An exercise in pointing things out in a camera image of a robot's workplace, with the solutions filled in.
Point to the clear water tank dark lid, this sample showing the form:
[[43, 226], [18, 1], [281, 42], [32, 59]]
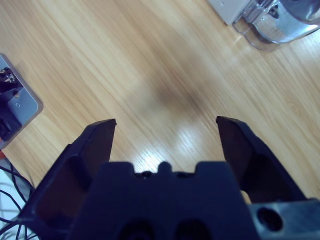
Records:
[[280, 22]]

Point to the white capsule coffee machine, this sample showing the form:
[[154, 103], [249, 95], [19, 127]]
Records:
[[225, 10]]

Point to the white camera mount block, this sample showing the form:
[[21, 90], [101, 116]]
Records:
[[25, 105]]

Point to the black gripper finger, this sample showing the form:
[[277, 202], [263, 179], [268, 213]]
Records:
[[75, 170], [252, 160]]

